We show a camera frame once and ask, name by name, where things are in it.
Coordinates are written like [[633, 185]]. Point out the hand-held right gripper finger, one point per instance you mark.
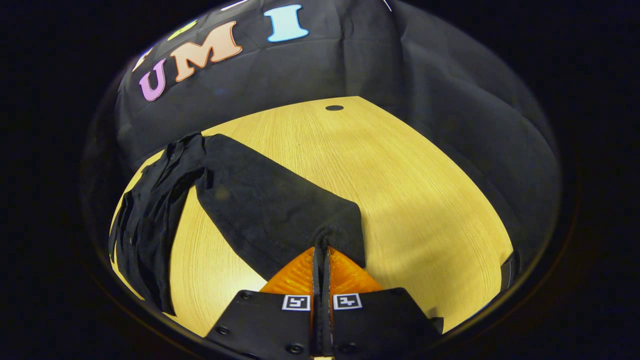
[[327, 280], [316, 280]]

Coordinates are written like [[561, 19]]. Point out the black button-up garment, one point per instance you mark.
[[260, 200]]

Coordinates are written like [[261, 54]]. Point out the black backdrop cloth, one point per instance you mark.
[[400, 60]]

